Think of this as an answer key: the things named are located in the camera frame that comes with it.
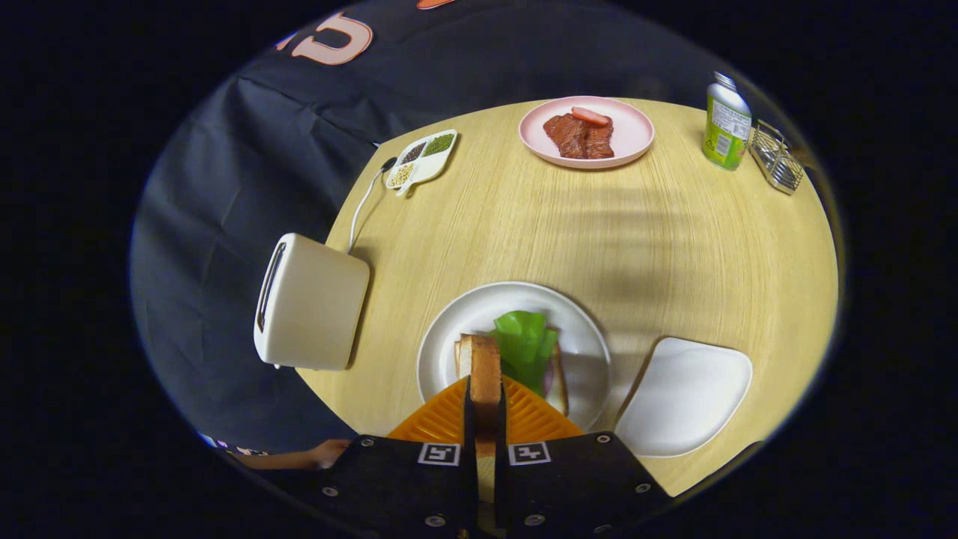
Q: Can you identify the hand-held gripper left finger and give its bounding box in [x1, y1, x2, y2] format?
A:
[318, 374, 480, 537]

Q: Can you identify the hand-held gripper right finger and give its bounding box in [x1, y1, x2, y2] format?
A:
[494, 374, 672, 537]

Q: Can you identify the toasted bread slice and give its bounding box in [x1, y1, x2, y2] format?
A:
[457, 333, 504, 510]

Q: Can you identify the green lettuce leaf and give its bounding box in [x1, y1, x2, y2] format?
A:
[492, 310, 559, 398]

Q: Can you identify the white bread slice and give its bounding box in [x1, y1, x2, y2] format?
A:
[454, 341, 570, 417]

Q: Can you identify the square white plate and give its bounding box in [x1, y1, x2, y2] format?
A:
[614, 337, 754, 459]

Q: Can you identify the round white plate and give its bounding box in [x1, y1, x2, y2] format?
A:
[416, 281, 611, 433]

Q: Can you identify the cream toaster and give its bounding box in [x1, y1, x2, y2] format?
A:
[253, 232, 370, 372]

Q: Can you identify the white divided seasoning tray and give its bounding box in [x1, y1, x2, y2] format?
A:
[384, 130, 458, 197]

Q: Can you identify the brown meat slice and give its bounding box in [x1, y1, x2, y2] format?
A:
[543, 112, 616, 160]

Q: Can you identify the pink plate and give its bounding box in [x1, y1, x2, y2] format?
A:
[518, 96, 656, 170]

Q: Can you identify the silver green-label bottle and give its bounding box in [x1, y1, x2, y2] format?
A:
[701, 71, 752, 171]

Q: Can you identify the white toaster cable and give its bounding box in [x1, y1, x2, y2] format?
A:
[347, 157, 397, 254]

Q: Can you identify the small wire basket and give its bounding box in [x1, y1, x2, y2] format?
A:
[748, 120, 808, 196]

